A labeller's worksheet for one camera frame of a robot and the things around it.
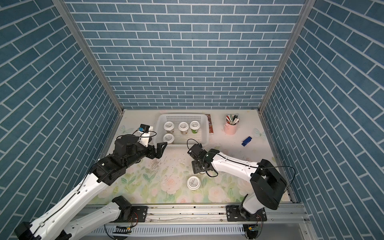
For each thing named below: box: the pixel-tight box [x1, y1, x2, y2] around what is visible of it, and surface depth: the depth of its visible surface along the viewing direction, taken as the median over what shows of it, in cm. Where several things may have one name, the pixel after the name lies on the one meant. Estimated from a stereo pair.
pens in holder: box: [226, 114, 240, 125], surface depth 104 cm
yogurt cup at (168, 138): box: [162, 133, 175, 144], surface depth 96 cm
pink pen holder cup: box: [223, 118, 240, 135], surface depth 102 cm
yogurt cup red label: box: [178, 121, 189, 135], surface depth 103 cm
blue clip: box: [241, 136, 252, 147], surface depth 103 cm
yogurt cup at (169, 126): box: [163, 121, 175, 133], surface depth 101 cm
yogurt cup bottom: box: [186, 176, 201, 191], surface depth 79 cm
